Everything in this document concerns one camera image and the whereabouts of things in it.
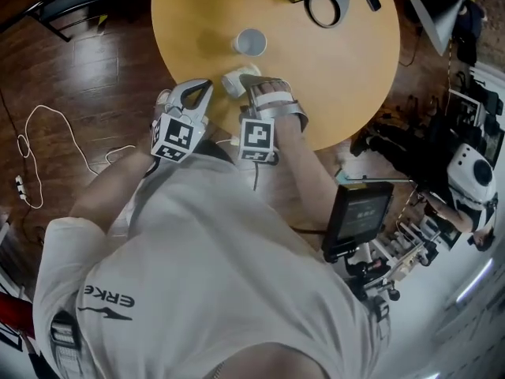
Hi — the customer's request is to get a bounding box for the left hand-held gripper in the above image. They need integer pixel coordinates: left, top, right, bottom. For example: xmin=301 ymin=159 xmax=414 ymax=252
xmin=151 ymin=77 xmax=215 ymax=163

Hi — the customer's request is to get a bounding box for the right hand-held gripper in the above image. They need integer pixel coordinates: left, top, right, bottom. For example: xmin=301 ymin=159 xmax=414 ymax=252
xmin=238 ymin=73 xmax=309 ymax=163

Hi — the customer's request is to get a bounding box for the white paper cup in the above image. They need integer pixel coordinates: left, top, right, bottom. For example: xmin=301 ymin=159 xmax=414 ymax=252
xmin=220 ymin=63 xmax=262 ymax=99
xmin=231 ymin=28 xmax=268 ymax=58

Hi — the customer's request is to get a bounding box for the person's left forearm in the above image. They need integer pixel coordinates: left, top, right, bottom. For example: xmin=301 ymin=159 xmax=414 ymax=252
xmin=70 ymin=150 xmax=159 ymax=236

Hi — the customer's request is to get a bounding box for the person's right forearm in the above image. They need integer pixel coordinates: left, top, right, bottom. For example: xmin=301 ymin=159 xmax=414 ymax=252
xmin=271 ymin=113 xmax=341 ymax=228

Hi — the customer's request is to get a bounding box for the person's right hand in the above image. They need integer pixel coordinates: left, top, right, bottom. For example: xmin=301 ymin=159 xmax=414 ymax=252
xmin=256 ymin=83 xmax=287 ymax=96

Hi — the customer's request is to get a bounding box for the person's white t-shirt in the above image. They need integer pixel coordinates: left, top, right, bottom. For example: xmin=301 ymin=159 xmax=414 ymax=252
xmin=33 ymin=150 xmax=391 ymax=379

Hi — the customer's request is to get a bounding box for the black monitor screen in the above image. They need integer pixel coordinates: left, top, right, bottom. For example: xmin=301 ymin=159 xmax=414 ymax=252
xmin=321 ymin=182 xmax=395 ymax=262

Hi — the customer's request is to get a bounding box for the white power strip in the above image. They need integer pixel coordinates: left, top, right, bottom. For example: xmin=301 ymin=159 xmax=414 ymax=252
xmin=14 ymin=174 xmax=29 ymax=201

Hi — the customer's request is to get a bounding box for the black desk lamp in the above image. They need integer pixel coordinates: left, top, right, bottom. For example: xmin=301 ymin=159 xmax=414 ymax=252
xmin=307 ymin=0 xmax=470 ymax=57

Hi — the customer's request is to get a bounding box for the red bag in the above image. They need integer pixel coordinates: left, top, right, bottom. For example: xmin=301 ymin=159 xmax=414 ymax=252
xmin=0 ymin=290 xmax=36 ymax=355

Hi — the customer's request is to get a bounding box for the person's neck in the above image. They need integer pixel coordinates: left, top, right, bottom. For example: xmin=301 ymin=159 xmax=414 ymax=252
xmin=193 ymin=341 xmax=336 ymax=379

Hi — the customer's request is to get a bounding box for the white floor cable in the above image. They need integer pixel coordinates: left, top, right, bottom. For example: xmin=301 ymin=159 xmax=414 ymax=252
xmin=17 ymin=104 xmax=137 ymax=209

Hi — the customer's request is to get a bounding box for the grey harness strap black buckle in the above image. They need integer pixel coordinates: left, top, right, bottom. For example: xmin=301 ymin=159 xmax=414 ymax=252
xmin=50 ymin=310 xmax=84 ymax=379
xmin=370 ymin=294 xmax=391 ymax=347

